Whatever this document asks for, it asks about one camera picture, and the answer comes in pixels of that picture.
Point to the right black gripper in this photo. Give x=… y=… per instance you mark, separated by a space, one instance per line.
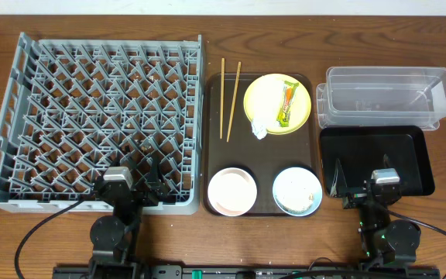
x=355 y=196

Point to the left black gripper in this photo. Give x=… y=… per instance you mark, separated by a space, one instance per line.
x=138 y=194

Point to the light blue bowl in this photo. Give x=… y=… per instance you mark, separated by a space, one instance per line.
x=307 y=178

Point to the rice and nut scraps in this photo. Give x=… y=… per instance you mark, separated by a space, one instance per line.
x=292 y=197

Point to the pink white bowl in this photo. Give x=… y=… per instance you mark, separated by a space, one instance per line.
x=232 y=191

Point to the green orange snack wrapper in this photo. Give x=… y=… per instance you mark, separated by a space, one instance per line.
x=283 y=117

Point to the white paper napkin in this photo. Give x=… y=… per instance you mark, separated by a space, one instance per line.
x=266 y=103

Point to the wooden chopstick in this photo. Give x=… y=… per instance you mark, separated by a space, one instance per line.
x=235 y=92
x=222 y=97

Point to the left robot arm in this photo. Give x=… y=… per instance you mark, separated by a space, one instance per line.
x=114 y=236

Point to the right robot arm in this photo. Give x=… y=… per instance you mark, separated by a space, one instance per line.
x=387 y=243

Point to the black rectangular waste tray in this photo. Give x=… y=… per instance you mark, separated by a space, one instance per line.
x=361 y=150

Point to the clear plastic waste bin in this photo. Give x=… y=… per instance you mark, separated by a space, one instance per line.
x=382 y=96

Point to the yellow round plate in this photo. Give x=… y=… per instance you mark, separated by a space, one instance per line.
x=300 y=109

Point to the dark brown serving tray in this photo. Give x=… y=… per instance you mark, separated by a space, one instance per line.
x=262 y=158

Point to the grey plastic dish rack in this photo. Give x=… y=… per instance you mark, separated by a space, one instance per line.
x=70 y=106

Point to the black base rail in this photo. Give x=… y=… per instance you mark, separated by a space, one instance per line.
x=178 y=272

